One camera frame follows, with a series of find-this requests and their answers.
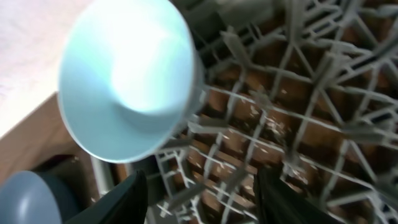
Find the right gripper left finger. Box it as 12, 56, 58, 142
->
66, 170, 148, 224

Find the grey dishwasher rack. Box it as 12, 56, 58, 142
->
90, 0, 398, 224

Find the light blue bowl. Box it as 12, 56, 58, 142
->
58, 0, 205, 163

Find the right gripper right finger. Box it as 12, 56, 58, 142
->
253, 166, 339, 224

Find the dark blue plate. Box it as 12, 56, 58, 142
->
1, 170, 80, 224

